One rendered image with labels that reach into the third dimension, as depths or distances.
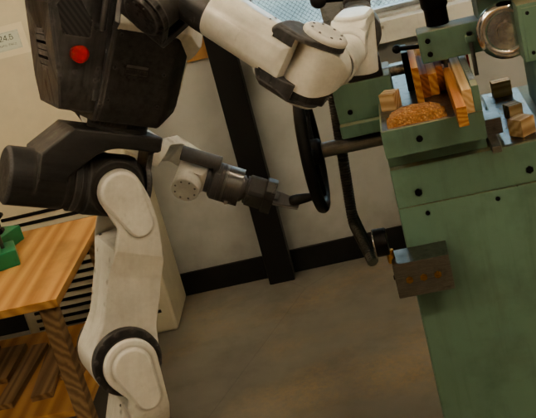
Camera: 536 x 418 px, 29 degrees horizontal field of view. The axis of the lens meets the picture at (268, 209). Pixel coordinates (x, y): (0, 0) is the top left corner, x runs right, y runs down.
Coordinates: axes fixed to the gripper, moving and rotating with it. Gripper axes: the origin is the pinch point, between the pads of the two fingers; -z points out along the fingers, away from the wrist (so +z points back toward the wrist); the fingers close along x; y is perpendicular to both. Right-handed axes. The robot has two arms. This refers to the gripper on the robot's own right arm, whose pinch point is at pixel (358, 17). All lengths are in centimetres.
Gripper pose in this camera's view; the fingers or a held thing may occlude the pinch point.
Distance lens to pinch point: 221.8
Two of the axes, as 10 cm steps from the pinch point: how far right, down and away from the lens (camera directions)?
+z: -0.8, 3.6, -9.3
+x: 1.2, 9.3, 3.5
